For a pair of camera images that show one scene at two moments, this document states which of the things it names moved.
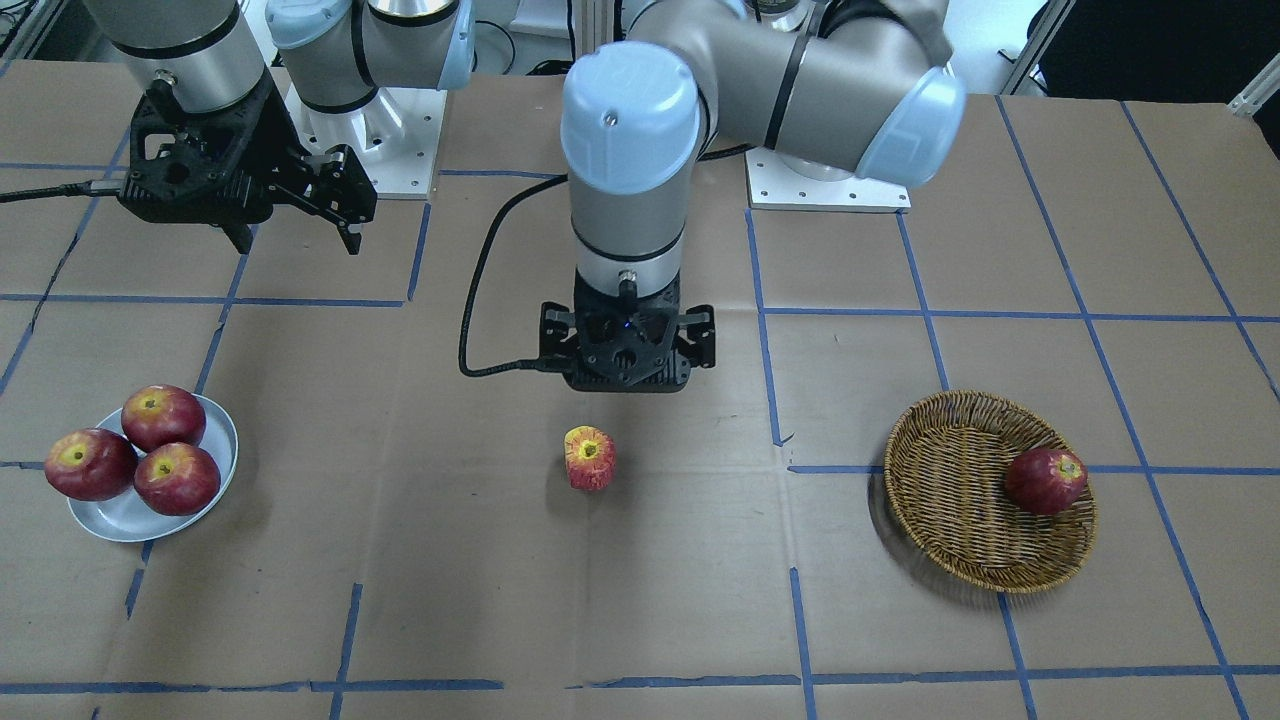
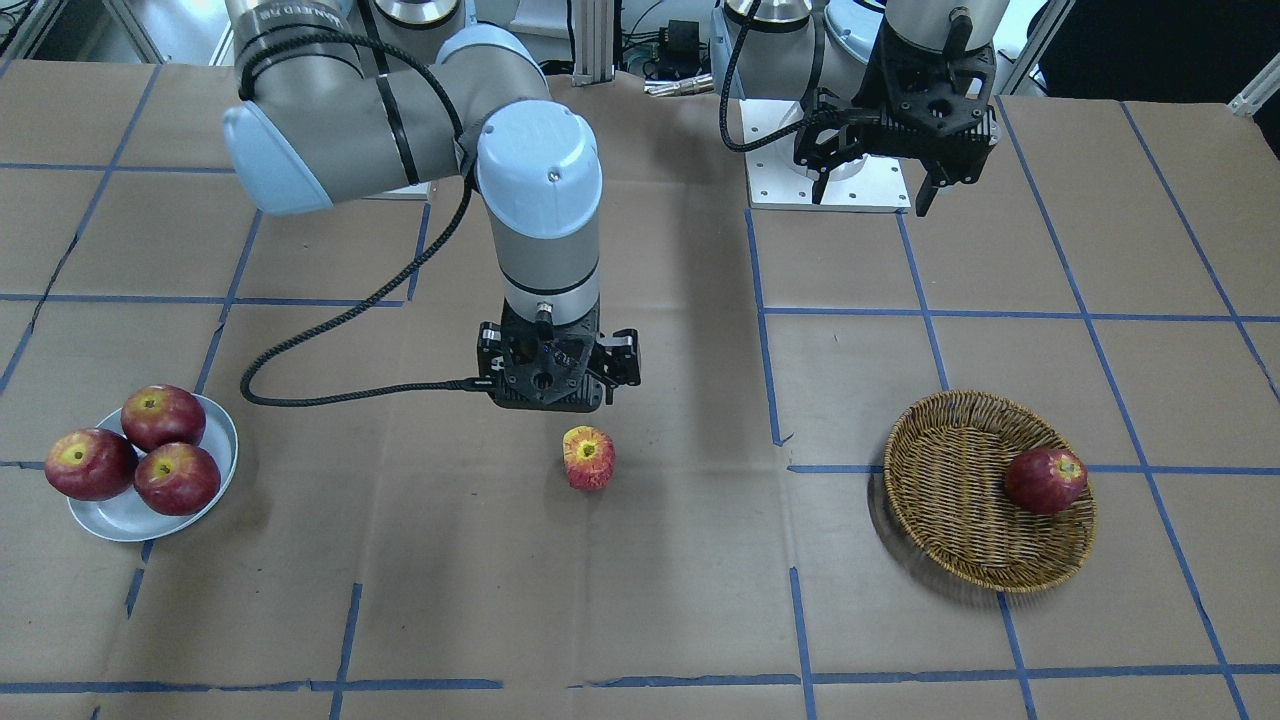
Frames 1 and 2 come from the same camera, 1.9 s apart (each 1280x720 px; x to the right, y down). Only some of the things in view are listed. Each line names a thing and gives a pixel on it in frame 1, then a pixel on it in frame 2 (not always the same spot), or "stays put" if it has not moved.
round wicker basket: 944,475 stays put
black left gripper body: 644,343 to 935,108
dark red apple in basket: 1045,480 stays put
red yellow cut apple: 590,458 stays put
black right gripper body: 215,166 to 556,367
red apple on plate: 162,414 stays put
